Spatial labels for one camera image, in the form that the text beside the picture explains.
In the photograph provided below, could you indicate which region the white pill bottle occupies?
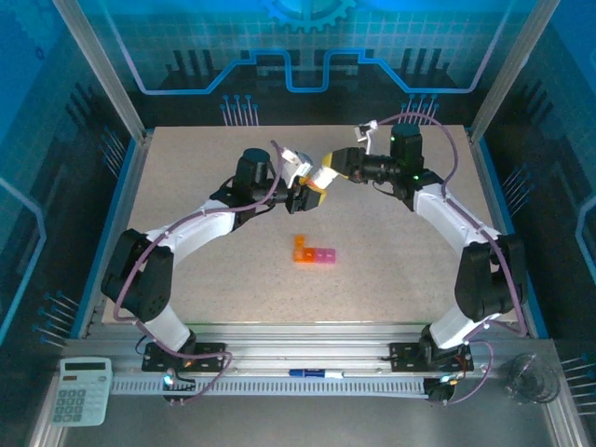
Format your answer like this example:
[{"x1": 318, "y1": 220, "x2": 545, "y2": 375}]
[{"x1": 309, "y1": 166, "x2": 340, "y2": 190}]

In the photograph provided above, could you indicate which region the aluminium frame rail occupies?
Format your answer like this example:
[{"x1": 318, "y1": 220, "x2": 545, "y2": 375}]
[{"x1": 64, "y1": 323, "x2": 555, "y2": 378}]

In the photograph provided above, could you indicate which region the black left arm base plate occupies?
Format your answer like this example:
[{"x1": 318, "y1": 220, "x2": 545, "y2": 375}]
[{"x1": 142, "y1": 342, "x2": 227, "y2": 373}]

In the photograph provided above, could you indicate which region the blue white marker pen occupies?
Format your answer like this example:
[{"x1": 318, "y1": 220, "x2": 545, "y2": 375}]
[{"x1": 288, "y1": 368, "x2": 345, "y2": 379}]

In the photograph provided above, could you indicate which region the black cable connector block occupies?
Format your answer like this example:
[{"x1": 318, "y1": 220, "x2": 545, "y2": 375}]
[
  {"x1": 161, "y1": 367, "x2": 196, "y2": 401},
  {"x1": 426, "y1": 377, "x2": 460, "y2": 404}
]

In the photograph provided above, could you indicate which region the blue aluminium table side rail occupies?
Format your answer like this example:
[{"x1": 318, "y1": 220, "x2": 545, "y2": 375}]
[
  {"x1": 465, "y1": 128, "x2": 550, "y2": 339},
  {"x1": 69, "y1": 132, "x2": 155, "y2": 339}
]

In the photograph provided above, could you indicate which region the aluminium frame post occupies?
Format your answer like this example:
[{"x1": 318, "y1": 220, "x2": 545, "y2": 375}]
[
  {"x1": 467, "y1": 0, "x2": 546, "y2": 141},
  {"x1": 51, "y1": 0, "x2": 153, "y2": 143}
]

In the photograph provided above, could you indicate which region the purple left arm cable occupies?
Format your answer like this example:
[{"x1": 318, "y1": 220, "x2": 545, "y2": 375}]
[{"x1": 113, "y1": 139, "x2": 286, "y2": 407}]

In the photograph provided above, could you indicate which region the clear plastic cup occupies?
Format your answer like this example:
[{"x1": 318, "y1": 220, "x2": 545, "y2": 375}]
[{"x1": 500, "y1": 352, "x2": 560, "y2": 405}]

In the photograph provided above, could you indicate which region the white slotted cable duct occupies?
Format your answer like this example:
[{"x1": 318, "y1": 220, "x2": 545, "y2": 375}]
[{"x1": 110, "y1": 375, "x2": 432, "y2": 397}]

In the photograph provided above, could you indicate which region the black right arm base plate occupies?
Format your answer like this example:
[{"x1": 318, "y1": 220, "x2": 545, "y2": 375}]
[{"x1": 388, "y1": 342, "x2": 475, "y2": 373}]

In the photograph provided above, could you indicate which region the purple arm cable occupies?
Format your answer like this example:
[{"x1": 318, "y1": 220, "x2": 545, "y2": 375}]
[
  {"x1": 376, "y1": 111, "x2": 530, "y2": 406},
  {"x1": 113, "y1": 139, "x2": 286, "y2": 407}
]

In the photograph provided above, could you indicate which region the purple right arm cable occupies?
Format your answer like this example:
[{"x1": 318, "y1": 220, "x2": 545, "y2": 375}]
[{"x1": 376, "y1": 111, "x2": 530, "y2": 406}]

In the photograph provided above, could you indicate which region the white desk calculator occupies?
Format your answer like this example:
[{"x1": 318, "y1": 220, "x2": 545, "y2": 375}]
[{"x1": 49, "y1": 357, "x2": 115, "y2": 427}]

